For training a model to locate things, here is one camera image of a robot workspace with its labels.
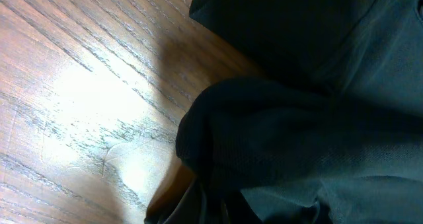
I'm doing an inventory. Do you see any black polo shirt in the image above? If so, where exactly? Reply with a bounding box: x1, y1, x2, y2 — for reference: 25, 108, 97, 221
145, 0, 422, 223

